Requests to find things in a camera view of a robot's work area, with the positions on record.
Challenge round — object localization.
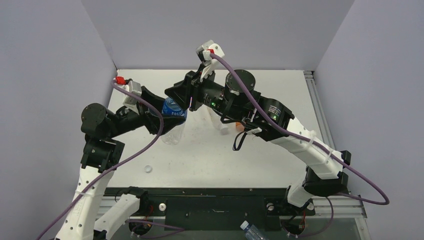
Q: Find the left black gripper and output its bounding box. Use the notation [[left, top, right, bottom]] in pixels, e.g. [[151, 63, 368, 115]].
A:
[[107, 87, 185, 139]]

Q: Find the clear bottle blue label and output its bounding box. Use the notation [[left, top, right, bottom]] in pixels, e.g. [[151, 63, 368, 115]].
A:
[[161, 97, 188, 145]]

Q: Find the blue-white bottle cap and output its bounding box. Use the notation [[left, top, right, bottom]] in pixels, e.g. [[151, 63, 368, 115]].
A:
[[144, 165, 153, 173]]

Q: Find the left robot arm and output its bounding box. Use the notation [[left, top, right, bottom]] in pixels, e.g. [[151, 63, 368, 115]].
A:
[[55, 84, 185, 240]]

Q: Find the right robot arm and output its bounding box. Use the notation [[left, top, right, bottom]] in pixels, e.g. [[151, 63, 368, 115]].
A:
[[165, 66, 351, 214]]

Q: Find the large clear empty bottle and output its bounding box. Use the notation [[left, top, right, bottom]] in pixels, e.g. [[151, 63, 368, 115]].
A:
[[207, 108, 230, 136]]

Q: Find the orange drink bottle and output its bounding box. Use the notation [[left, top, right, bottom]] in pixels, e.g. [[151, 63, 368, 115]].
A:
[[235, 122, 245, 131]]

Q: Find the water bottle under table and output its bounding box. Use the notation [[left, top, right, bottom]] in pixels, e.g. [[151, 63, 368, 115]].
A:
[[240, 220, 267, 240]]

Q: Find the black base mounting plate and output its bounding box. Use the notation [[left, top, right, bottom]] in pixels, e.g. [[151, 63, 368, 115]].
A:
[[116, 187, 316, 232]]

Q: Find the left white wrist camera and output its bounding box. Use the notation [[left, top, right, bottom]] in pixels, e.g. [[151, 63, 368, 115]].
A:
[[114, 76, 143, 115]]

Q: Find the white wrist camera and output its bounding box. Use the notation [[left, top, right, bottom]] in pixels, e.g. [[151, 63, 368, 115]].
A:
[[114, 76, 143, 115], [195, 40, 225, 82]]

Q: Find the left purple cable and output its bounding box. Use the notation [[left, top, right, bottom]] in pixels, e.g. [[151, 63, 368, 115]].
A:
[[35, 79, 185, 240]]

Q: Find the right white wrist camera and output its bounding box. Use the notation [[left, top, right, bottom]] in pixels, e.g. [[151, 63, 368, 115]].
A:
[[195, 40, 225, 82]]

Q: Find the aluminium frame rail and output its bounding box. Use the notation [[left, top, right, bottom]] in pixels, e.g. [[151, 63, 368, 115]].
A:
[[303, 70, 336, 150]]

